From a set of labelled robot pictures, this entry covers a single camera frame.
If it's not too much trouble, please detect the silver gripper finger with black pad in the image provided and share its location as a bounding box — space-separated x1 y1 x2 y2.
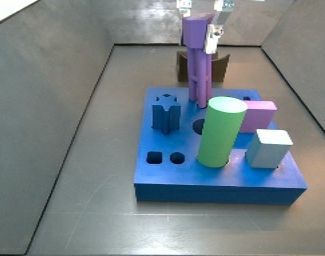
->
177 0 193 17

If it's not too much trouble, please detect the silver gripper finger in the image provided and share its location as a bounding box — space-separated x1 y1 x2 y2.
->
204 0 235 54

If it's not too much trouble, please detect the purple three prong object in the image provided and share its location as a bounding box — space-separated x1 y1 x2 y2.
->
183 13 213 108

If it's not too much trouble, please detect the black curved fixture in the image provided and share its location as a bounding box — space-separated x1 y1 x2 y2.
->
177 51 231 82

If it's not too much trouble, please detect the dark blue star peg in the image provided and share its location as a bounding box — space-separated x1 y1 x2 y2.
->
153 94 181 135

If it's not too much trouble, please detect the pink rectangular block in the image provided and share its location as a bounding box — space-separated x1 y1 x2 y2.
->
240 100 277 133

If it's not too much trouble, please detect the green cylinder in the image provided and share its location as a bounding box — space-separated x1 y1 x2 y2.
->
197 96 248 168

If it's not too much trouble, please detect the light blue rectangular block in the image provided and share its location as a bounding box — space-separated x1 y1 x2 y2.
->
245 129 293 169

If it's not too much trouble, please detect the blue shape sorter block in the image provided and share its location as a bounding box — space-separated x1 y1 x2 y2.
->
133 86 310 206

